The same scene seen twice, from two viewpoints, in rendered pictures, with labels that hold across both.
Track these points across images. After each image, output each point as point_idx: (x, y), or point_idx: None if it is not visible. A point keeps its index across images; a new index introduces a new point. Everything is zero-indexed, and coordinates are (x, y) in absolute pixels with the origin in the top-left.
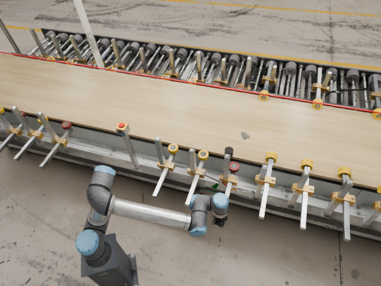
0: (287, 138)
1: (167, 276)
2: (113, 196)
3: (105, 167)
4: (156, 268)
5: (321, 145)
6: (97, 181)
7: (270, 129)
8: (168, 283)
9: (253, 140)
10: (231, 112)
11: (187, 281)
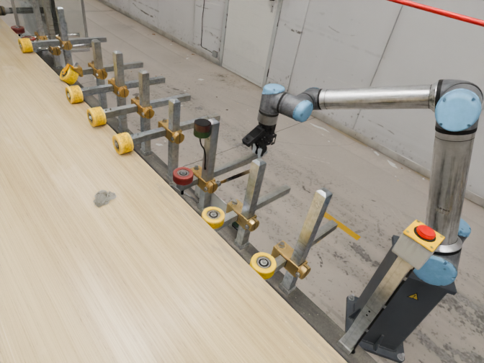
0: (49, 155)
1: (305, 287)
2: (435, 85)
3: (459, 91)
4: (316, 305)
5: (29, 126)
6: (468, 85)
7: (46, 181)
8: (307, 280)
9: (102, 184)
10: (43, 263)
11: (282, 268)
